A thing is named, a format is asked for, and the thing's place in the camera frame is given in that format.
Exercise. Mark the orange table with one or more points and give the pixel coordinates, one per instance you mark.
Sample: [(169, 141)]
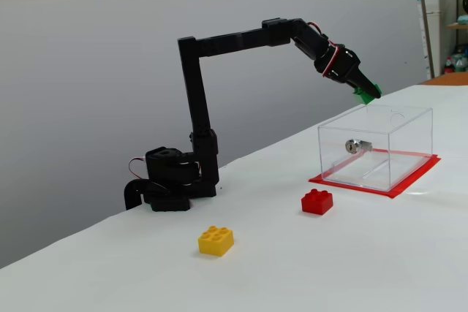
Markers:
[(449, 79)]

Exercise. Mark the metal shelf rack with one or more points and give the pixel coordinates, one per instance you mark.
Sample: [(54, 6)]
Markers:
[(425, 16)]

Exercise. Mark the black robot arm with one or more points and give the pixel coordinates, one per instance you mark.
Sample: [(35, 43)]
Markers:
[(194, 89)]

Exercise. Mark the black table clamp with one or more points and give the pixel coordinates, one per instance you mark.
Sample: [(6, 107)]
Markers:
[(129, 195)]

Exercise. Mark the red cap cola bottle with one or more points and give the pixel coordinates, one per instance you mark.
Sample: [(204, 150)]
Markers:
[(448, 66)]

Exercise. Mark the yellow lego brick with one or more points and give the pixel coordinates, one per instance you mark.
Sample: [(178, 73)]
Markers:
[(215, 242)]

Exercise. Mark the silver cam lock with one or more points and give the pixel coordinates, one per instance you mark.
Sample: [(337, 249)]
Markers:
[(354, 146)]

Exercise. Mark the green plastic bottle pack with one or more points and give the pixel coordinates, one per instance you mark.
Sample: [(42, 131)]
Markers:
[(461, 63)]

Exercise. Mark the teal object on shelf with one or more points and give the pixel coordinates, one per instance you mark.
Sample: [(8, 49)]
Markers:
[(463, 19)]

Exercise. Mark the transparent plastic box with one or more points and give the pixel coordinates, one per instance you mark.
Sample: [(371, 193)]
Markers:
[(402, 136)]

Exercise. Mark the green lego brick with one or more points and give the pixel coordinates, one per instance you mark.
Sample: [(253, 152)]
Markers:
[(362, 98)]

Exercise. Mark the white refrigerator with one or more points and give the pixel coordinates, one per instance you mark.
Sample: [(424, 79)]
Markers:
[(433, 34)]

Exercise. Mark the red mat under box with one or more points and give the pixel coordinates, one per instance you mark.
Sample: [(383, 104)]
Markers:
[(409, 180)]

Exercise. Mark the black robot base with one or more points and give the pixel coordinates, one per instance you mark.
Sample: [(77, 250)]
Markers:
[(164, 169)]

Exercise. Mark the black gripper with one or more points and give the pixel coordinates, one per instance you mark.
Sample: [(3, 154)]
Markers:
[(346, 65)]

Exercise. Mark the red lego brick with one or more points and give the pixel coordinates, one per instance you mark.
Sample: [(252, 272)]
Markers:
[(316, 203)]

